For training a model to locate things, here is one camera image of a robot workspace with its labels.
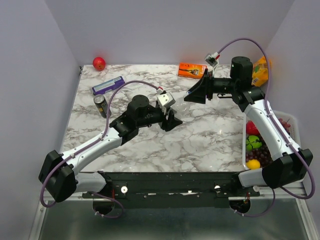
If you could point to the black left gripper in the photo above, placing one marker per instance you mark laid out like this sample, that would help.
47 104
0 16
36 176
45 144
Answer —
172 122

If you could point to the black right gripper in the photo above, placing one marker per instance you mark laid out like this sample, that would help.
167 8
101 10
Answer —
200 96

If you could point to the clear plastic bottle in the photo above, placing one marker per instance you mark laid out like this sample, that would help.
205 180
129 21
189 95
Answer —
181 107
153 97

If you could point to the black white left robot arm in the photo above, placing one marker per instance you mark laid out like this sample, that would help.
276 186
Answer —
61 173

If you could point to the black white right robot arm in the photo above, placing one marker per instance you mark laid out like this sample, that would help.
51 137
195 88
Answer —
289 160

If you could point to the orange razor box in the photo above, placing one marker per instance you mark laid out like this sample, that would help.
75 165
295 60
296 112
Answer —
190 70

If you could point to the orange snack bag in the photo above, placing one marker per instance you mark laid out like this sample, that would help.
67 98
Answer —
260 72

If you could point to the red dragon fruit toy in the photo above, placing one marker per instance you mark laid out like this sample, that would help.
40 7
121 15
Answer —
251 129

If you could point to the green toy fruit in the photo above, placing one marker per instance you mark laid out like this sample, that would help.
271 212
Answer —
252 142

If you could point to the black drink can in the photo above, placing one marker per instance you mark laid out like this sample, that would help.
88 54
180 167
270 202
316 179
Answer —
101 104

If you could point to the purple white flat box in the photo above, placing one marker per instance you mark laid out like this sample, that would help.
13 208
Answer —
107 86

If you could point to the purple grape bunch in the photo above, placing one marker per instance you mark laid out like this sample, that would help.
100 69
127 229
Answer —
261 154

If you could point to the yellow lemon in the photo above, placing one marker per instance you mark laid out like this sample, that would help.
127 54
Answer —
253 164

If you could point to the red apple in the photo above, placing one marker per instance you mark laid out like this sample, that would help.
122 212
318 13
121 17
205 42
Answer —
99 63

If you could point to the white plastic basket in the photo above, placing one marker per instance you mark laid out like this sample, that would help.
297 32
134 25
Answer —
277 139

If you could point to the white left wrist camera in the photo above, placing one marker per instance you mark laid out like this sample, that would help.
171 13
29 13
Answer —
165 101

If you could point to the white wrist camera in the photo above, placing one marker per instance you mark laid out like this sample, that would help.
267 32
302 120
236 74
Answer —
212 59
165 101

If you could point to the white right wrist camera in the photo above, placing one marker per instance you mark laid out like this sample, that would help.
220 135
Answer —
212 59

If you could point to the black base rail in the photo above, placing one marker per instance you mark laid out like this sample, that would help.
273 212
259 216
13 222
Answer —
173 189

